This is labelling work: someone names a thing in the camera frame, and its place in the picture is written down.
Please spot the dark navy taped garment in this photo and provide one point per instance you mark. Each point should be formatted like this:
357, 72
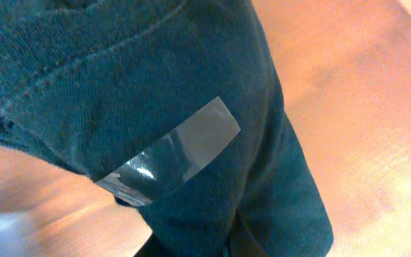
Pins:
173, 106

